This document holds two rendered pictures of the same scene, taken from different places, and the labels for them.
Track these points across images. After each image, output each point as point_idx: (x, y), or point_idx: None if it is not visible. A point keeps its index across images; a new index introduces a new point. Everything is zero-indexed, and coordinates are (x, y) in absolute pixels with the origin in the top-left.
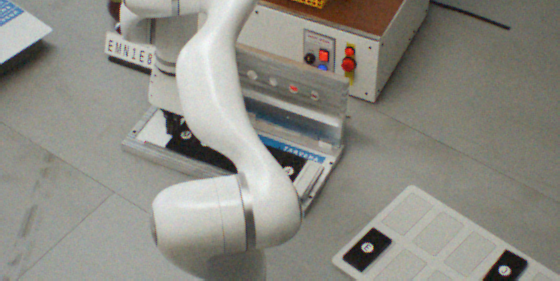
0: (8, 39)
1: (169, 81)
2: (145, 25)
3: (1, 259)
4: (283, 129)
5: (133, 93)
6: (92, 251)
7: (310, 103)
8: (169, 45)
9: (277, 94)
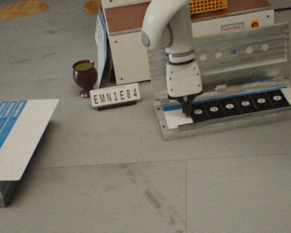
0: (35, 115)
1: (184, 70)
2: (165, 29)
3: (161, 224)
4: (248, 84)
5: (134, 116)
6: (214, 190)
7: (263, 55)
8: (182, 39)
9: (238, 60)
